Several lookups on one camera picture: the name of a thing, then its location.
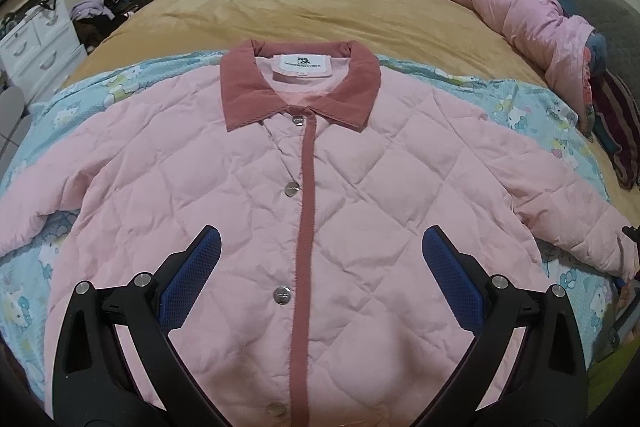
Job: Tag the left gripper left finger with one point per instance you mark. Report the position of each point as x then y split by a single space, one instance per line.
114 363

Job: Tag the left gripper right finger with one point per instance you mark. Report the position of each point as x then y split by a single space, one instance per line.
525 365

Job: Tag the pink quilted jacket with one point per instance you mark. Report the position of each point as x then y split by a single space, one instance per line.
321 169

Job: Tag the purple clothes pile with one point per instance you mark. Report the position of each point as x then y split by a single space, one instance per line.
89 9

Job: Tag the blue cartoon cat bedsheet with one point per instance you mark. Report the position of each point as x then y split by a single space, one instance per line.
30 256

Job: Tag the striped dark blanket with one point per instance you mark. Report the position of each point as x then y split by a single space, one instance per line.
617 126

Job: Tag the white drawer chest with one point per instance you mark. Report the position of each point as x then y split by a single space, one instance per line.
41 52

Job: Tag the grey headboard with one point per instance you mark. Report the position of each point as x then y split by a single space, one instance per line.
618 21

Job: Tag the tan bed blanket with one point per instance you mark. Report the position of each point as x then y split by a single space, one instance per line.
439 33

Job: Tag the pink crumpled duvet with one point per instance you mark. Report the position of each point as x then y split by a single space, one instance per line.
563 44

